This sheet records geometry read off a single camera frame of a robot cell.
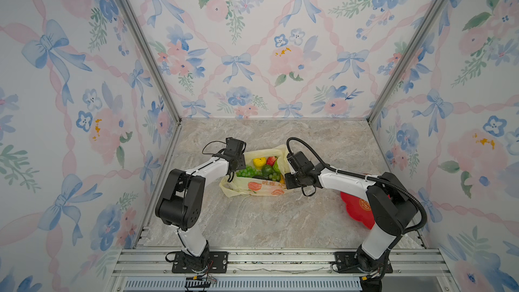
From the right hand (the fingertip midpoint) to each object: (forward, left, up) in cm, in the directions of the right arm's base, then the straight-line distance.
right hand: (288, 180), depth 92 cm
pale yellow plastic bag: (-5, +12, +4) cm, 13 cm away
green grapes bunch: (+3, +18, +2) cm, 19 cm away
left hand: (+9, +24, +2) cm, 26 cm away
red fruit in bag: (+10, +8, +2) cm, 12 cm away
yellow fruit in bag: (+8, +14, +3) cm, 16 cm away
